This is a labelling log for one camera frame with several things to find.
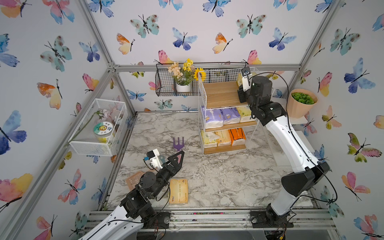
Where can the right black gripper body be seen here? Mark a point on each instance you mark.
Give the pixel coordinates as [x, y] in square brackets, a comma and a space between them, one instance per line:
[244, 95]

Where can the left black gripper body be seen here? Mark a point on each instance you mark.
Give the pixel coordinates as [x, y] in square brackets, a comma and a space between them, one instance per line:
[164, 174]

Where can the purple tissue pack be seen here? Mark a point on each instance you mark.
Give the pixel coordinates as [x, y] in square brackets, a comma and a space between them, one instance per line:
[212, 118]
[230, 116]

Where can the green tissue pack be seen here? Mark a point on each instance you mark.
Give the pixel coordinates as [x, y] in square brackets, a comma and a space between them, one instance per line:
[240, 80]

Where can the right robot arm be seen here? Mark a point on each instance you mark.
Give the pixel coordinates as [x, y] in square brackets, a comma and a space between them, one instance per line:
[256, 91]

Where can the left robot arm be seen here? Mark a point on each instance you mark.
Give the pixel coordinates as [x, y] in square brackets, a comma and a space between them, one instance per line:
[135, 209]

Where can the green tissue pack middle shelf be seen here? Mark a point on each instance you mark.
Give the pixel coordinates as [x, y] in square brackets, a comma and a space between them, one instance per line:
[245, 114]

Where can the pale yellow tissue pack bottom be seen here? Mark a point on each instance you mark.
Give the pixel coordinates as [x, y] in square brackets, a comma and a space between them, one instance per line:
[209, 139]

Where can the purple garden fork toy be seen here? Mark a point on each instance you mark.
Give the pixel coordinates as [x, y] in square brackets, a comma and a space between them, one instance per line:
[178, 143]

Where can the orange plastic scoop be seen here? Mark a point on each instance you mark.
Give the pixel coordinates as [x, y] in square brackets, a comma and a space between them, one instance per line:
[134, 179]

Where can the pink pot with green plant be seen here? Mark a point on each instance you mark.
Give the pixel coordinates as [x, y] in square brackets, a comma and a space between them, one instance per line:
[300, 102]

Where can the flower pot with yellow flowers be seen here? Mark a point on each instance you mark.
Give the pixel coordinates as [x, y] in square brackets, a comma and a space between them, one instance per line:
[184, 75]

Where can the artificial pink flower stem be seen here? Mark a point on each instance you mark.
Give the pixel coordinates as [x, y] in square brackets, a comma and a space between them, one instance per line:
[102, 115]

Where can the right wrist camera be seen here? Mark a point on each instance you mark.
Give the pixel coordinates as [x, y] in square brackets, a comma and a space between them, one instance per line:
[246, 75]

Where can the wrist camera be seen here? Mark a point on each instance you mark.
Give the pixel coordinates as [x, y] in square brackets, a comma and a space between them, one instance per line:
[154, 160]
[246, 75]

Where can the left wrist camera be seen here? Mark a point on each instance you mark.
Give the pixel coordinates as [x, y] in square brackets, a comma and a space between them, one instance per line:
[154, 160]

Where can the white wire shelf rack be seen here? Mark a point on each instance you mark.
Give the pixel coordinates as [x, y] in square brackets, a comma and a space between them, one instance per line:
[220, 92]

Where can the black wire wall basket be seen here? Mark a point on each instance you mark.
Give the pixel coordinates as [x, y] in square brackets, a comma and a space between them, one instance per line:
[168, 84]

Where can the white wire wall basket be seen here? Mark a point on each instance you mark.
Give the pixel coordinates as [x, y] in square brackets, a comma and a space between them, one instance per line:
[87, 143]

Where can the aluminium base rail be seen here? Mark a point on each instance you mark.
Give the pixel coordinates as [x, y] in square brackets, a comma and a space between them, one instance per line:
[242, 219]

